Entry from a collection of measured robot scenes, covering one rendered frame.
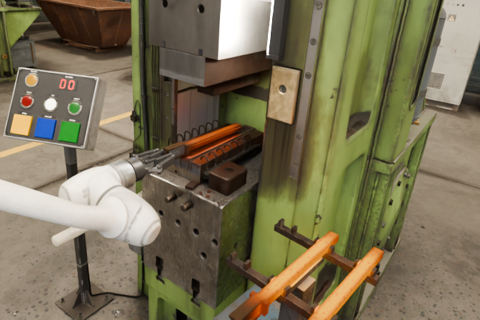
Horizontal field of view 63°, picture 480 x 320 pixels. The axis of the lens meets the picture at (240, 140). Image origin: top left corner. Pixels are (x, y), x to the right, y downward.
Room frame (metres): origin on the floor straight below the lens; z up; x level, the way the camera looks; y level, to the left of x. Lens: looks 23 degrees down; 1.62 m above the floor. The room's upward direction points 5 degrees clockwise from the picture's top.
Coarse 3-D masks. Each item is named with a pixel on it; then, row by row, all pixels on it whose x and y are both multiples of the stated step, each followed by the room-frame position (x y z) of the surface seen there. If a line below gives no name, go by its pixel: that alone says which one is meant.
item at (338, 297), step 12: (372, 252) 0.85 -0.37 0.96; (360, 264) 0.80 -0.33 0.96; (372, 264) 0.80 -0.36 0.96; (348, 276) 0.75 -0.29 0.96; (360, 276) 0.76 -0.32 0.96; (336, 288) 0.71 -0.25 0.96; (348, 288) 0.71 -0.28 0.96; (336, 300) 0.67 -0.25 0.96; (324, 312) 0.64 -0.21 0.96; (336, 312) 0.66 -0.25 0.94
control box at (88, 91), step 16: (16, 80) 1.49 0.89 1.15; (48, 80) 1.48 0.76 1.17; (80, 80) 1.46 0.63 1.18; (96, 80) 1.46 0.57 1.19; (16, 96) 1.45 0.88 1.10; (32, 96) 1.44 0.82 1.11; (48, 96) 1.44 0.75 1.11; (64, 96) 1.44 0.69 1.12; (80, 96) 1.43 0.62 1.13; (96, 96) 1.44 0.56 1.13; (16, 112) 1.42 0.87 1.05; (32, 112) 1.41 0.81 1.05; (48, 112) 1.41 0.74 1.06; (64, 112) 1.40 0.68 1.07; (80, 112) 1.40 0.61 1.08; (96, 112) 1.43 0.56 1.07; (32, 128) 1.38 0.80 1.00; (80, 128) 1.37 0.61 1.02; (96, 128) 1.43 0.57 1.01; (64, 144) 1.34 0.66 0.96; (80, 144) 1.34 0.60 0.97
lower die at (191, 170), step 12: (252, 132) 1.55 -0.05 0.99; (216, 144) 1.38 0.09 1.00; (240, 144) 1.42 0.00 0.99; (252, 144) 1.49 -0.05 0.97; (192, 156) 1.26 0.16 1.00; (228, 156) 1.35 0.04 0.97; (168, 168) 1.30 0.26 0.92; (180, 168) 1.26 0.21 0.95; (192, 168) 1.23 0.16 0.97; (204, 168) 1.23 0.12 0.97; (204, 180) 1.23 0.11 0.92
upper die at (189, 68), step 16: (160, 48) 1.32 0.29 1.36; (160, 64) 1.32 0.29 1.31; (176, 64) 1.28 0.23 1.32; (192, 64) 1.24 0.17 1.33; (208, 64) 1.22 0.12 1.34; (224, 64) 1.30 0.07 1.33; (240, 64) 1.37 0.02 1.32; (256, 64) 1.46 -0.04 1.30; (192, 80) 1.24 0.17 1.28; (208, 80) 1.23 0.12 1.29; (224, 80) 1.30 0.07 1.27
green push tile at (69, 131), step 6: (66, 126) 1.37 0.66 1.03; (72, 126) 1.37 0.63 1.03; (78, 126) 1.36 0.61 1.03; (60, 132) 1.36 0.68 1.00; (66, 132) 1.36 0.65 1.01; (72, 132) 1.36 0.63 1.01; (78, 132) 1.35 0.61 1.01; (60, 138) 1.35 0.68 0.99; (66, 138) 1.35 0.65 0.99; (72, 138) 1.34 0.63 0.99; (78, 138) 1.35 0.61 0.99
